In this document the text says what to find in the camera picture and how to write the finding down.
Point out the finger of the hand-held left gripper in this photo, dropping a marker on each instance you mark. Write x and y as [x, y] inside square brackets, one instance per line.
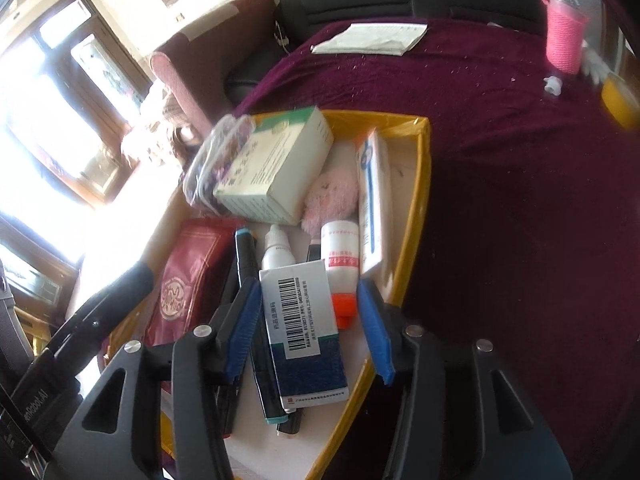
[110, 300]

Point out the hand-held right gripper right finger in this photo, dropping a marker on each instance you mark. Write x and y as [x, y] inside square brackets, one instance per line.
[375, 330]

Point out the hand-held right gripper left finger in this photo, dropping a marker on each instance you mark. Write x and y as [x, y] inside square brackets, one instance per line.
[245, 330]

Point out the blue white medicine box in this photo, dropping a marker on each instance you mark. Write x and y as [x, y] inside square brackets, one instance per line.
[305, 340]

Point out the black marker teal cap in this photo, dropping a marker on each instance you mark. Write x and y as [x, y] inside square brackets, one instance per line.
[245, 260]

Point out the red foil packet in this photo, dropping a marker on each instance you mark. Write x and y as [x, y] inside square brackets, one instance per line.
[190, 280]

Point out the white dropper bottle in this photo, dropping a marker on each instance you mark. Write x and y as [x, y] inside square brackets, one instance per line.
[275, 255]

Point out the white bottle orange cap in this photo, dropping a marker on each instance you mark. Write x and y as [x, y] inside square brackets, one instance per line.
[340, 255]

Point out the long white blue box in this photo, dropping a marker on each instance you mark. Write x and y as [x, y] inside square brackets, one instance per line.
[375, 200]

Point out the yellow cardboard box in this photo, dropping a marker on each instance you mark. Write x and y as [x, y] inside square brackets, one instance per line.
[415, 185]

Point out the pink plush toy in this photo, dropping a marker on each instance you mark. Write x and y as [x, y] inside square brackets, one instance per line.
[330, 197]

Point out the green white medicine box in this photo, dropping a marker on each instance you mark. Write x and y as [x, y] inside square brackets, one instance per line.
[270, 170]

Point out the clear bag of beads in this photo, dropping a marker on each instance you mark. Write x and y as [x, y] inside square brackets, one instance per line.
[215, 160]

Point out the pile of light cloth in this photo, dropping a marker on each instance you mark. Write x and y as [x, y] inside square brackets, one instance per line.
[160, 125]

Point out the wooden framed window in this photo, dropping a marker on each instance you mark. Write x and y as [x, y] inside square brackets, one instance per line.
[65, 69]

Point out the brown armchair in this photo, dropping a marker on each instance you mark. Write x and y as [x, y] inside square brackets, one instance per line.
[200, 70]

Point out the white paper sheet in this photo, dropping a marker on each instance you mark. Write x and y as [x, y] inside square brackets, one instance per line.
[370, 37]

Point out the small white cap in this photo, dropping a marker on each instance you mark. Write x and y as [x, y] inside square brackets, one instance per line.
[552, 85]

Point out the black sofa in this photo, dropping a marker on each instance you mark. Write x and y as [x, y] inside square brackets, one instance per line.
[350, 0]

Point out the brown packing tape roll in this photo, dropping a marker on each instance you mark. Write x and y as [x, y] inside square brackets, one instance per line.
[620, 102]

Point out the pink sleeved bottle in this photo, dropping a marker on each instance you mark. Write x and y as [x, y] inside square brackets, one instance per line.
[565, 40]

